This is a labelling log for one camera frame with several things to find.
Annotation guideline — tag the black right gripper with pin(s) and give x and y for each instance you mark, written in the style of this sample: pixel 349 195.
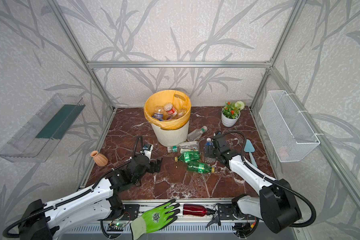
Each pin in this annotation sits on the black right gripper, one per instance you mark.
pixel 213 150

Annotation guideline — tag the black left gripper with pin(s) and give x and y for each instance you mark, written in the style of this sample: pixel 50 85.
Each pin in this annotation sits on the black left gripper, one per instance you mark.
pixel 153 165

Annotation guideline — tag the blue label bottle white cap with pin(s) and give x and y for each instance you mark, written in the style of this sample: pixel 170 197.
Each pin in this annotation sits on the blue label bottle white cap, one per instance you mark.
pixel 209 152

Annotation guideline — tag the clear bottle green label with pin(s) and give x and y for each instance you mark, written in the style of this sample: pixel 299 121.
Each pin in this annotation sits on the clear bottle green label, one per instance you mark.
pixel 184 147

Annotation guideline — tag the clear bottle white cap green band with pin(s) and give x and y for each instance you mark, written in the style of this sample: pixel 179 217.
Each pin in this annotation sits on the clear bottle white cap green band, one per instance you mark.
pixel 196 134

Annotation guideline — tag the green plastic soda bottle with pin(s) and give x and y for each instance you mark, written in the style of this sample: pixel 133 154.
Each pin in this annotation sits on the green plastic soda bottle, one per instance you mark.
pixel 189 156

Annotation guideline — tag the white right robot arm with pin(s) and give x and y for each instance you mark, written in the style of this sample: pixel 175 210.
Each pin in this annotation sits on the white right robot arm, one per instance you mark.
pixel 276 206

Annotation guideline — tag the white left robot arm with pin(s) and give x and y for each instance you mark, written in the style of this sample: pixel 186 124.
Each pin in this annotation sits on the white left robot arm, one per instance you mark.
pixel 99 201

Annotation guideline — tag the white ribbed waste bin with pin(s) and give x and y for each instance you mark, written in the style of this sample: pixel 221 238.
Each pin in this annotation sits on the white ribbed waste bin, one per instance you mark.
pixel 169 138

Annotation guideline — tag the yellow bin liner bag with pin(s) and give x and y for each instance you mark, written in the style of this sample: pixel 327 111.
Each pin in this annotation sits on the yellow bin liner bag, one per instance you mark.
pixel 179 100

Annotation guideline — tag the light blue silicone spatula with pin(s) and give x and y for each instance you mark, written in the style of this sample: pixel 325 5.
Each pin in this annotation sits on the light blue silicone spatula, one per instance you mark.
pixel 249 148

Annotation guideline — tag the white pot with flowers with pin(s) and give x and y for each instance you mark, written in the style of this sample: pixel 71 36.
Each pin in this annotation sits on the white pot with flowers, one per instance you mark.
pixel 231 113

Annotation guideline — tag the green black work glove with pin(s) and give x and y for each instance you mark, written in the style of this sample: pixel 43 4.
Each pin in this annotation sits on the green black work glove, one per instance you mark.
pixel 155 219

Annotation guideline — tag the small terracotta vase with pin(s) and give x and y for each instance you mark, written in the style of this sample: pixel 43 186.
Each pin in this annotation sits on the small terracotta vase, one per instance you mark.
pixel 100 159

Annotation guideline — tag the red metallic bottle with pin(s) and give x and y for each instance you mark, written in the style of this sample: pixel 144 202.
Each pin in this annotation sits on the red metallic bottle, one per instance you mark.
pixel 197 210

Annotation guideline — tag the green circuit board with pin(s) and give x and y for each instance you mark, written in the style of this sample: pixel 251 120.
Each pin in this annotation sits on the green circuit board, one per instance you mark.
pixel 116 227

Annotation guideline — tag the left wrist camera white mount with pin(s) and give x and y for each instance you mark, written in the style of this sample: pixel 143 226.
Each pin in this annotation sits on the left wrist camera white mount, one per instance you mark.
pixel 147 150

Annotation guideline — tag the white wire mesh basket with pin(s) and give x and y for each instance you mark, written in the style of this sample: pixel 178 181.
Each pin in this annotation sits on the white wire mesh basket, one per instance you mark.
pixel 290 133

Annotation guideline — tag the aluminium frame crossbar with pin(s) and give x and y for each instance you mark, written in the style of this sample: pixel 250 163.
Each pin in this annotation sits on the aluminium frame crossbar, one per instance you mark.
pixel 177 64

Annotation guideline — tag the clear acrylic wall shelf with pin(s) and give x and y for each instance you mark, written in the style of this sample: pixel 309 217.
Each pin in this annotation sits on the clear acrylic wall shelf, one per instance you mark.
pixel 37 139

